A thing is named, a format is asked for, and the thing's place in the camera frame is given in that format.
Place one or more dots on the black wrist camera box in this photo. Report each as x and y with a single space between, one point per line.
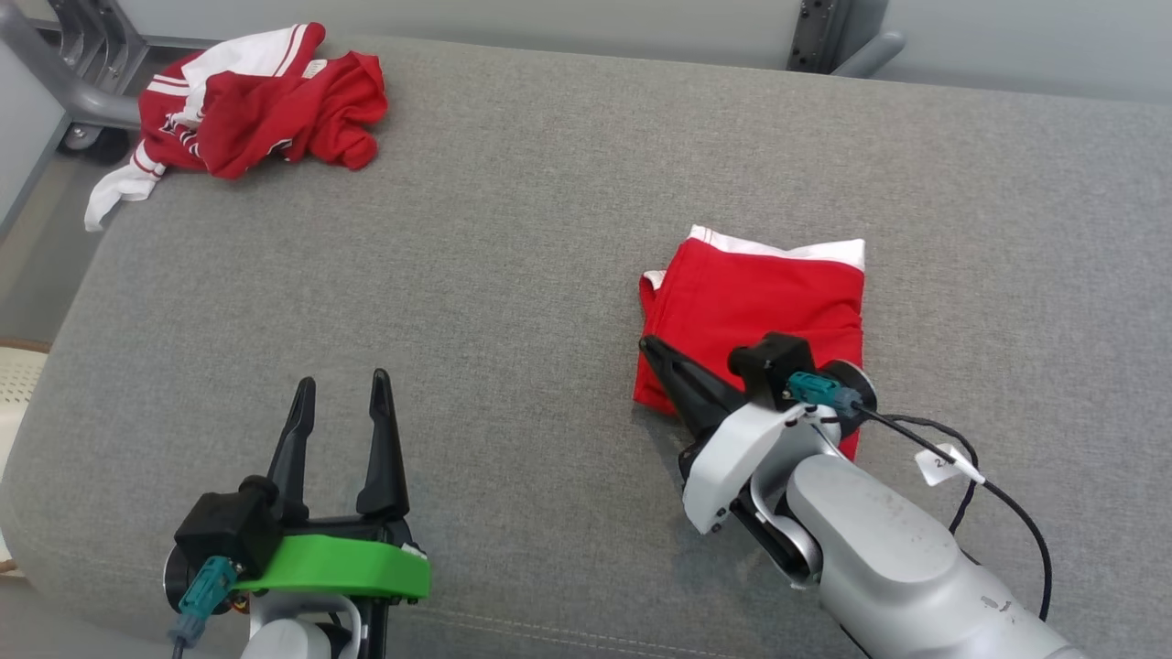
769 361
224 531

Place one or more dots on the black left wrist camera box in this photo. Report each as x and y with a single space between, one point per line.
224 531

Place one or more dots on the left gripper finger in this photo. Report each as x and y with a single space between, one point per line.
383 458
295 448

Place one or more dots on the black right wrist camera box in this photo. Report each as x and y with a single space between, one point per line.
769 361

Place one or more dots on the grey fabric sofa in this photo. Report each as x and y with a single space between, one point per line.
549 275

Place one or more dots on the cream plastic laundry basket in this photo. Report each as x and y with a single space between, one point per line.
16 384

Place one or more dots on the red shorts white trim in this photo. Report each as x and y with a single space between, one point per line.
760 302

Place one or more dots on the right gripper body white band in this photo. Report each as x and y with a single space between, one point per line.
732 458

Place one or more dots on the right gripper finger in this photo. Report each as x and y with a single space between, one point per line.
700 380
693 412

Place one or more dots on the grey metal frame leg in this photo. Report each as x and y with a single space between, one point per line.
64 64
824 37

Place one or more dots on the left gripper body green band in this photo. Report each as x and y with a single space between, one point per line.
339 563

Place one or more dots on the black caster wheel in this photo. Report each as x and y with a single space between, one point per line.
96 145

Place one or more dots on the red basketball jersey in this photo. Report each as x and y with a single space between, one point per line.
265 110

